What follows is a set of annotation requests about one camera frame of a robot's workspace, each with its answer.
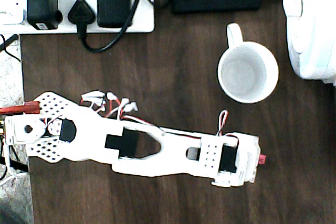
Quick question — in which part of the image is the white ceramic mug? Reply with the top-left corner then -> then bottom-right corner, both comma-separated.
217,23 -> 280,104

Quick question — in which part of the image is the white appliance at right edge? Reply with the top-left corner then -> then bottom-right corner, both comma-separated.
282,0 -> 336,87

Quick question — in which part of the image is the white power strip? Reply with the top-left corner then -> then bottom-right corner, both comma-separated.
0,0 -> 155,35

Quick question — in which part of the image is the wide black plug-in adapter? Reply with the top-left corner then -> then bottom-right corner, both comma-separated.
96,0 -> 133,29

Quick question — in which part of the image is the narrow black plug-in adapter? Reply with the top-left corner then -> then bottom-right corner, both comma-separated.
26,0 -> 60,31

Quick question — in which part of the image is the white USB charger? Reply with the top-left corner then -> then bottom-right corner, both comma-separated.
0,0 -> 26,26

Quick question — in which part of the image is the black triangular plug with cable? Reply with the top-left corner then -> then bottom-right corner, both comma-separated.
67,0 -> 148,53

